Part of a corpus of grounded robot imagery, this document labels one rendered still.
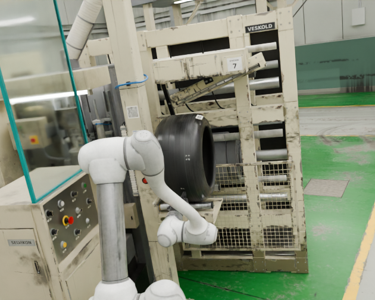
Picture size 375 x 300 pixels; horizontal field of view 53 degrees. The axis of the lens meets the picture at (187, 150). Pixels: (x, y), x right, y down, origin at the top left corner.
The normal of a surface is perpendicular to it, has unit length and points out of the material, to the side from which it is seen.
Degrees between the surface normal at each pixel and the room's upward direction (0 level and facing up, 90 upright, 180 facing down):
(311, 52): 90
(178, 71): 90
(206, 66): 90
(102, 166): 74
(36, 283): 90
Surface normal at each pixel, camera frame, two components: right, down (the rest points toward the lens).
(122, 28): -0.23, 0.29
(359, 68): -0.53, 0.30
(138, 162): 0.16, 0.65
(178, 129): -0.25, -0.59
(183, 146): -0.27, -0.24
